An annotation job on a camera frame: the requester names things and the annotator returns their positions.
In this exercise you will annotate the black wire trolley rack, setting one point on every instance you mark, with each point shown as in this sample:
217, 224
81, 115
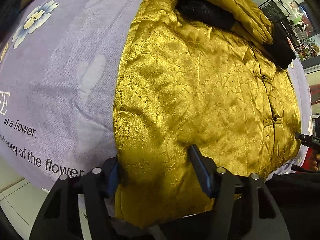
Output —
274, 10

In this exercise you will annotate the red box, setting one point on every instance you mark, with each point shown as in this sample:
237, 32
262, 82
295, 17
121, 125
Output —
312, 160

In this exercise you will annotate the gold satin padded jacket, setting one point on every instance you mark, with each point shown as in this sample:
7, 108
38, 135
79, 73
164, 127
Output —
197, 72

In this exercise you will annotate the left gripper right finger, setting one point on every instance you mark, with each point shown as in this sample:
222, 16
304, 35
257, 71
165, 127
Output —
243, 206

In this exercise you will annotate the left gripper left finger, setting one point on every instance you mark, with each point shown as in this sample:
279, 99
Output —
59, 216

